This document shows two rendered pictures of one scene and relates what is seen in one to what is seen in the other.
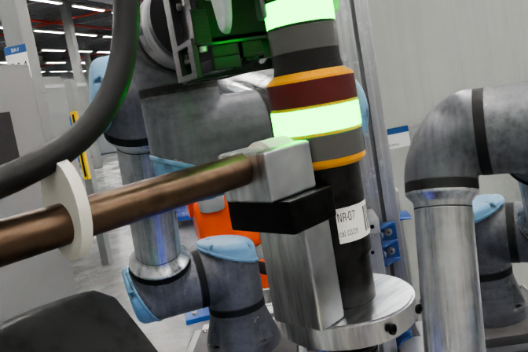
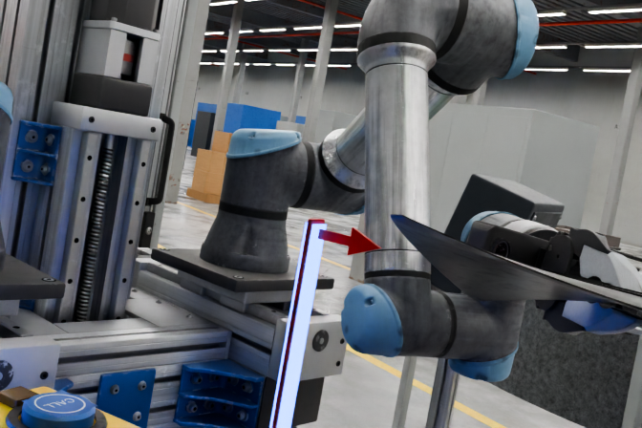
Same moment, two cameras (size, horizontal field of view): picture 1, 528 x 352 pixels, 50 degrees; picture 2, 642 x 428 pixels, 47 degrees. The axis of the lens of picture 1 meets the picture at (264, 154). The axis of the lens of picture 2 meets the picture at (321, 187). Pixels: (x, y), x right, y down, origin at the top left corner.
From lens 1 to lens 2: 0.65 m
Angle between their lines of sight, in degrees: 52
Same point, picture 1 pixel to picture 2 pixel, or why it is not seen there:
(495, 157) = (463, 35)
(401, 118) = not seen: hidden behind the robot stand
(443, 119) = not seen: outside the picture
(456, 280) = (423, 143)
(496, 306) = (276, 249)
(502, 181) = not seen: hidden behind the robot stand
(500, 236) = (300, 170)
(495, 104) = not seen: outside the picture
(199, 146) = not seen: outside the picture
